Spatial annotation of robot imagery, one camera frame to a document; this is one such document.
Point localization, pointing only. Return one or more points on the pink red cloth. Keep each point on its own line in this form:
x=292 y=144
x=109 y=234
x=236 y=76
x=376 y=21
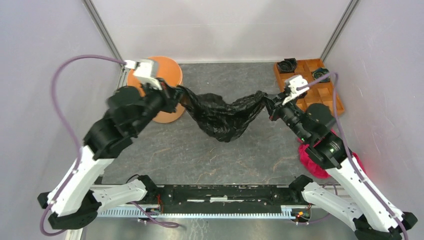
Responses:
x=328 y=155

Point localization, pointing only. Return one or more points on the left aluminium corner post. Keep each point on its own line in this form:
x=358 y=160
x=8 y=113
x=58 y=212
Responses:
x=101 y=27

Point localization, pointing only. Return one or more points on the black bag roll top-left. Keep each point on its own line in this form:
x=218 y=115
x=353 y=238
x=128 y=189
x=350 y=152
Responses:
x=288 y=65

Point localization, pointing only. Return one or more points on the right aluminium corner post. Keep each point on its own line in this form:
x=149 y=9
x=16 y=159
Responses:
x=348 y=12

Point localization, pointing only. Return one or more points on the dark bag roll blue-green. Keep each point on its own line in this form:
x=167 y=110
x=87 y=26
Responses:
x=321 y=75

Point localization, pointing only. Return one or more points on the aluminium corner post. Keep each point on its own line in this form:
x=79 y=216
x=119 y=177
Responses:
x=101 y=27
x=348 y=12

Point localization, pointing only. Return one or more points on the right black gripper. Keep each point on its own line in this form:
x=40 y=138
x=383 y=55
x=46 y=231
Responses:
x=273 y=102

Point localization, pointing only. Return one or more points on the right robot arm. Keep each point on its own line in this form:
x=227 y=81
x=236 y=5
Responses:
x=369 y=214

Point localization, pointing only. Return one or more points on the orange plastic trash bin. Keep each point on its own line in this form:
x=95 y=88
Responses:
x=171 y=72

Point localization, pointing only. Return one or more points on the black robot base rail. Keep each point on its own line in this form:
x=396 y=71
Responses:
x=227 y=199

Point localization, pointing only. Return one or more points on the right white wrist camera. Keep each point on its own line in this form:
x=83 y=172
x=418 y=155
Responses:
x=295 y=86

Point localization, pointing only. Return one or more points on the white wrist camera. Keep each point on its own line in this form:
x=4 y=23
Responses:
x=295 y=86
x=146 y=71

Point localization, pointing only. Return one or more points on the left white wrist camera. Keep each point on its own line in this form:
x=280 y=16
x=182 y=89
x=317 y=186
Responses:
x=146 y=71

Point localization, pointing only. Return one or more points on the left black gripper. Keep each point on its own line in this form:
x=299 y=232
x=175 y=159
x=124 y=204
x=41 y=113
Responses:
x=170 y=94

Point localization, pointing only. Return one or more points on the black plastic trash bag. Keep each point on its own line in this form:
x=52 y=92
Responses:
x=221 y=120

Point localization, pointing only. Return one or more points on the orange compartment tray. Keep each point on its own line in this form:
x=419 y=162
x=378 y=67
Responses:
x=319 y=93

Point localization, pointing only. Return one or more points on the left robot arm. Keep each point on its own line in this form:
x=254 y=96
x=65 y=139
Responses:
x=73 y=204

